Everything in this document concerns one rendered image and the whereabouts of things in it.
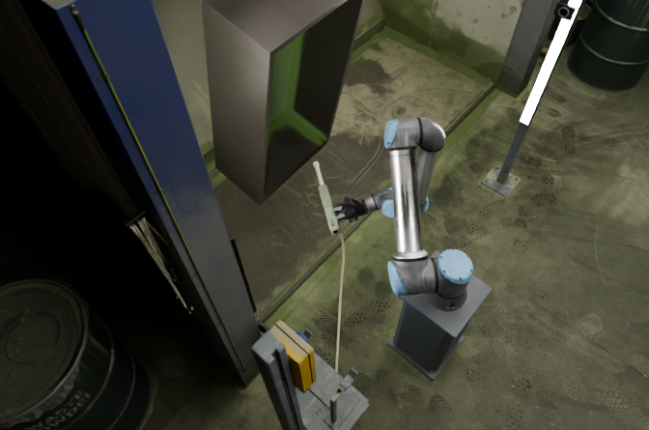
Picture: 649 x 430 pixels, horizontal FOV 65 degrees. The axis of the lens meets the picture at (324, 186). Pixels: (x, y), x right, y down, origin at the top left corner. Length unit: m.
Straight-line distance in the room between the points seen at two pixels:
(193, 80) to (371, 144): 1.30
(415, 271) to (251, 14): 1.19
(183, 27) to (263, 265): 1.61
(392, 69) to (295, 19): 2.35
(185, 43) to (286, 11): 1.60
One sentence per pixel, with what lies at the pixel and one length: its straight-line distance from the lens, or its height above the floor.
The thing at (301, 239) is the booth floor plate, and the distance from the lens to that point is 3.20.
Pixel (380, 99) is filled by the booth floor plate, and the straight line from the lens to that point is 4.00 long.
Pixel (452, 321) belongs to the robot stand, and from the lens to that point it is 2.37.
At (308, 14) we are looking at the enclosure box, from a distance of 2.03.
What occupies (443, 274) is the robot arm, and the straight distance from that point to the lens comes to 2.16.
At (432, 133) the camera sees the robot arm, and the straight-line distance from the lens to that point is 2.15.
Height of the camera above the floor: 2.79
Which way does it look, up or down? 53 degrees down
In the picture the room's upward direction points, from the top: 2 degrees counter-clockwise
